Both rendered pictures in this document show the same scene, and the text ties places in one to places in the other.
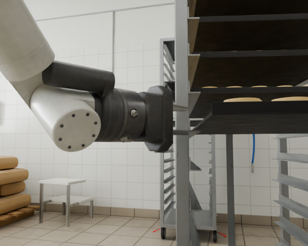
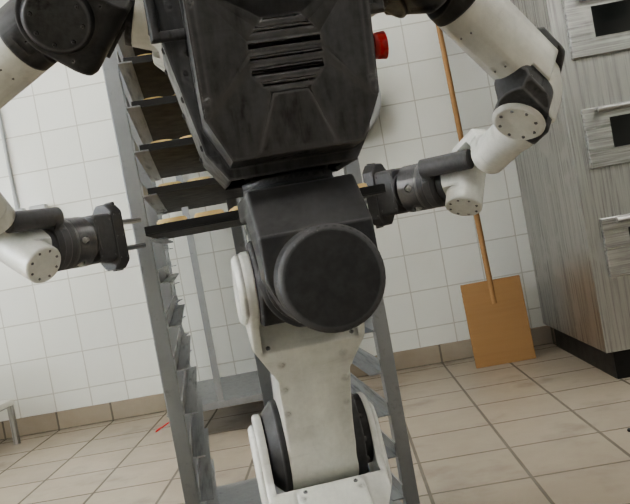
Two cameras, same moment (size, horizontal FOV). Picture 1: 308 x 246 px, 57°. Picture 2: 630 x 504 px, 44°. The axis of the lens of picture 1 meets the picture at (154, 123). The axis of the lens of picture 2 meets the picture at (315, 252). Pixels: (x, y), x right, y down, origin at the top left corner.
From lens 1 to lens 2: 0.94 m
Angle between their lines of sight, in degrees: 14
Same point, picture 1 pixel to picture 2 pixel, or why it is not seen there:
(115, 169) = (50, 328)
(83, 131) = (48, 264)
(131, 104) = (82, 232)
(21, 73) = not seen: outside the picture
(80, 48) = not seen: outside the picture
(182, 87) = (134, 191)
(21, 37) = not seen: outside the picture
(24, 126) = not seen: outside the picture
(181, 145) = (144, 258)
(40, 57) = (8, 217)
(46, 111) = (15, 254)
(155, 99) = (103, 221)
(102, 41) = not seen: outside the picture
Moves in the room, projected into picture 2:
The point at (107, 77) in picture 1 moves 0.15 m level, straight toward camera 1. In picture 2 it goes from (56, 214) to (63, 205)
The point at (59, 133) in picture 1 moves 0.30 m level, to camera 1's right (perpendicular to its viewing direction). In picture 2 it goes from (31, 269) to (220, 236)
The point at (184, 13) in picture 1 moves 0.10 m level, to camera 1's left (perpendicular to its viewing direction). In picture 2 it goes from (120, 102) to (69, 109)
